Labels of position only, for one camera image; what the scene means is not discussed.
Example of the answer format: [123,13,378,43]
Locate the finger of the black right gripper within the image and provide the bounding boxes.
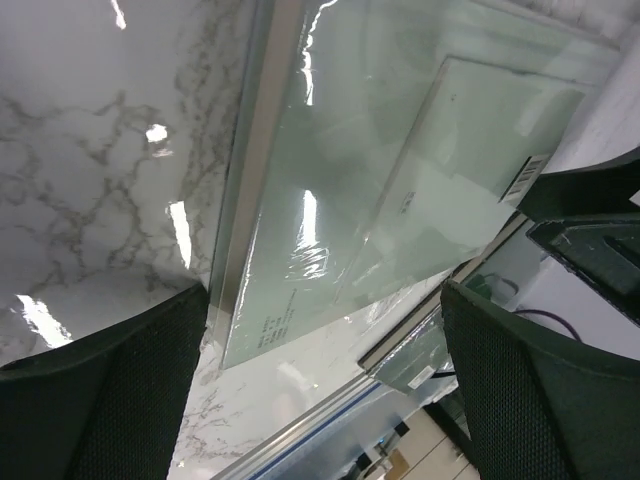
[519,148,640,220]
[527,213,639,300]

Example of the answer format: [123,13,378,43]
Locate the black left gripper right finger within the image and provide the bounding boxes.
[440,280,639,480]

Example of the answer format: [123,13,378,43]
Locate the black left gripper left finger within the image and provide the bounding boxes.
[1,285,208,479]

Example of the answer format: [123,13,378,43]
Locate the clear plastic file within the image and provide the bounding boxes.
[210,1,619,368]

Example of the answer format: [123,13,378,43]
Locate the aluminium front rail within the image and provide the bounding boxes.
[213,374,386,480]

